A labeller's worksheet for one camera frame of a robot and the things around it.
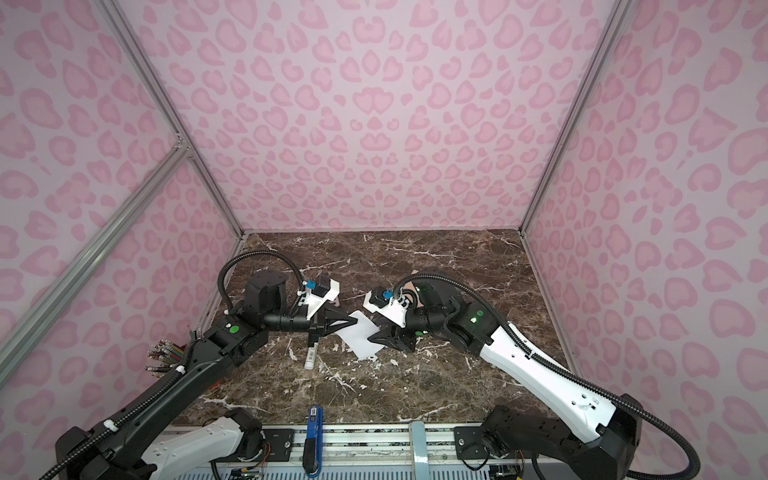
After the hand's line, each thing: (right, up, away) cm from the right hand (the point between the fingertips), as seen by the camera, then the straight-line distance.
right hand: (376, 326), depth 65 cm
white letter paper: (-4, -3, +2) cm, 5 cm away
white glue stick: (-20, -16, +21) cm, 33 cm away
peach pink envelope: (+9, +6, -6) cm, 12 cm away
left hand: (-5, +2, 0) cm, 5 cm away
